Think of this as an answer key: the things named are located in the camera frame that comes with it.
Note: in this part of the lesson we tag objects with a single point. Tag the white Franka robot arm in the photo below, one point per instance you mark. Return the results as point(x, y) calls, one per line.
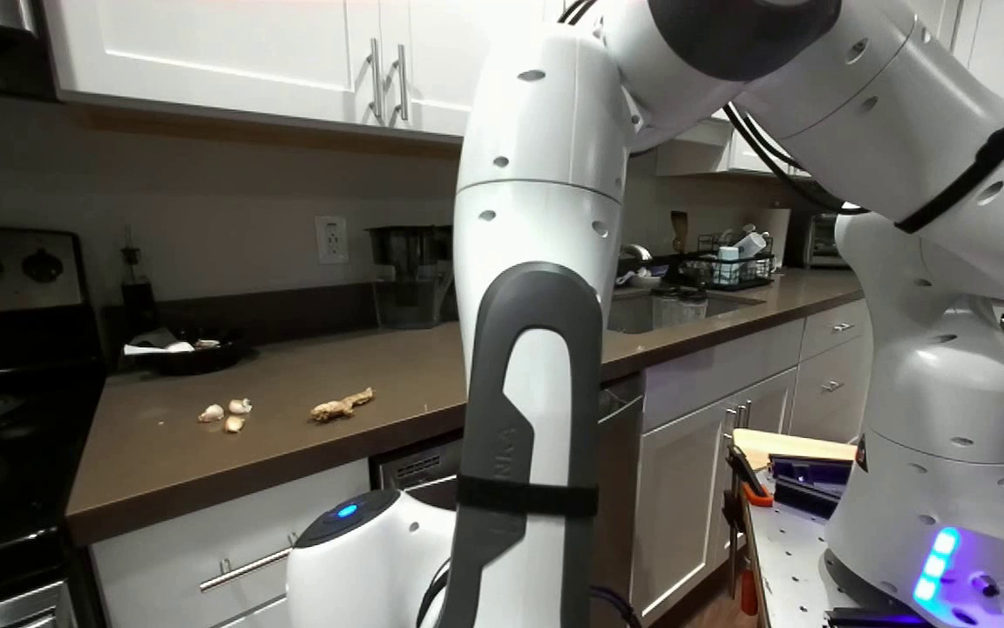
point(542, 176)

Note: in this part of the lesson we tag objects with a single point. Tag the dark countertop appliance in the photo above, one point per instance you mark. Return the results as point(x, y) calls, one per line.
point(412, 280)

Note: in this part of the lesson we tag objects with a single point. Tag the metal kettle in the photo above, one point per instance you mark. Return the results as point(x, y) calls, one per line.
point(635, 269)

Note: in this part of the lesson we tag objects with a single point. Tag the ginger root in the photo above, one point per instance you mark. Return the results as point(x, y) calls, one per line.
point(339, 408)

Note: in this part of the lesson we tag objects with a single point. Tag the dish rack with dishes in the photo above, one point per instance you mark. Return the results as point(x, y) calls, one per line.
point(733, 265)

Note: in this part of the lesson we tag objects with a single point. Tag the lower sink cabinet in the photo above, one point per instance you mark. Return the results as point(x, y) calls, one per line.
point(689, 491)

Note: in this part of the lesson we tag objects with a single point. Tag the small white upper cabinet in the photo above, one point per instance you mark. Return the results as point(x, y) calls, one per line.
point(704, 146)

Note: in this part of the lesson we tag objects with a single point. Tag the garlic piece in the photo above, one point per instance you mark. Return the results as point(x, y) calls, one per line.
point(209, 412)
point(241, 408)
point(234, 423)

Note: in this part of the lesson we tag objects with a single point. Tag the wooden board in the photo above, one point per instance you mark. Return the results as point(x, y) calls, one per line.
point(792, 444)

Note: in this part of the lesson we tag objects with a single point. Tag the black plate with cloth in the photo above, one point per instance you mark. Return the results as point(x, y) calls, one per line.
point(183, 355)

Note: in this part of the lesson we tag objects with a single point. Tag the white drawer cabinet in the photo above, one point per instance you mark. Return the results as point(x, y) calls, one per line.
point(830, 372)

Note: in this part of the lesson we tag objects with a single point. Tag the dark blue flat object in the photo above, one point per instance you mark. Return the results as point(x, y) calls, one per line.
point(816, 480)

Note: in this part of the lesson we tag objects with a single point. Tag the dark glass bottle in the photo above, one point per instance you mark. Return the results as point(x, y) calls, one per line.
point(138, 297)

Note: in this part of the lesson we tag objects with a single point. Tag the perforated metal robot table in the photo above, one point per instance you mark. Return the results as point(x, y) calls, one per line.
point(792, 560)

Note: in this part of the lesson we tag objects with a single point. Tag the white upper kitchen cabinet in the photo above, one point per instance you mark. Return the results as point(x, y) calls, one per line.
point(209, 54)

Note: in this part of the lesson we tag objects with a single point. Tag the black kitchen stove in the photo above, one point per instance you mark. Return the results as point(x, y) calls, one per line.
point(1, 384)

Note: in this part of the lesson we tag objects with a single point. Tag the white wall outlet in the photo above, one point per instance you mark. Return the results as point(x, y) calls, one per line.
point(333, 239)

